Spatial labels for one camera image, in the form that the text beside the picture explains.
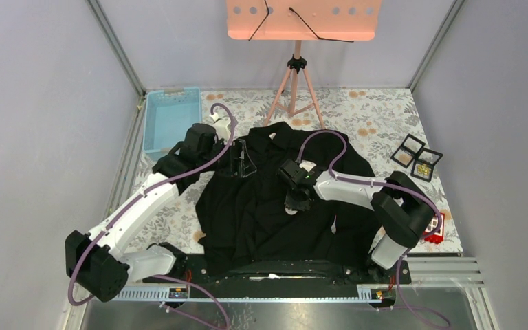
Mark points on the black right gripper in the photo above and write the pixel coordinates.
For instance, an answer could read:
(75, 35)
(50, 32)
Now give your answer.
(290, 201)

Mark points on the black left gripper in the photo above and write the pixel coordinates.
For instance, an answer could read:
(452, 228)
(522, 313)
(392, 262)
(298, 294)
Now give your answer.
(240, 165)

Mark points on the black shirt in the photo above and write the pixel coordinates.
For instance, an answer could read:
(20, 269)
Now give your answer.
(244, 220)

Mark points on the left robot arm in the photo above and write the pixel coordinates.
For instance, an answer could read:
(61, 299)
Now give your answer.
(98, 260)

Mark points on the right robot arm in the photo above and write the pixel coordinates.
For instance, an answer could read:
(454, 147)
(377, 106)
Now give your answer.
(399, 205)

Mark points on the black brooch display tray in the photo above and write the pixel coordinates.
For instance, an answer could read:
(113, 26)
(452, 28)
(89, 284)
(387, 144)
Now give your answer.
(412, 153)

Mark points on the light blue plastic basket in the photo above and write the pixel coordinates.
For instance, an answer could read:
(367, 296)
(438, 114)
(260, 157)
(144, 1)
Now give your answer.
(168, 116)

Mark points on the floral table mat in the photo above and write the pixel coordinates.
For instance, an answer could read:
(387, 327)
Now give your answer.
(376, 122)

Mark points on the pink music stand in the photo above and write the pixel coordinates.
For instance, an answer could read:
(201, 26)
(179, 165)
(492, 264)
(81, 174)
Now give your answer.
(343, 21)

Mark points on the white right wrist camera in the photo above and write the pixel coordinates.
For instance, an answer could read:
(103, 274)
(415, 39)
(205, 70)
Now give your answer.
(307, 165)

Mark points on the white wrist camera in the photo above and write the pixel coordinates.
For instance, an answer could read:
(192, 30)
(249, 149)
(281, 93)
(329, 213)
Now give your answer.
(222, 126)
(307, 165)

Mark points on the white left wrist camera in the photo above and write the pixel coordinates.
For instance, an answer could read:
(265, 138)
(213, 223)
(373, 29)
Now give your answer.
(222, 126)

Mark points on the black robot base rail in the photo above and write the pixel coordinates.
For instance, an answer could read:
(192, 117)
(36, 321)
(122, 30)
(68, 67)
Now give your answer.
(307, 281)

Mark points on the aluminium frame rail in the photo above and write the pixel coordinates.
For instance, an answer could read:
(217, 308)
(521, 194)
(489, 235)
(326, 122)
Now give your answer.
(107, 29)

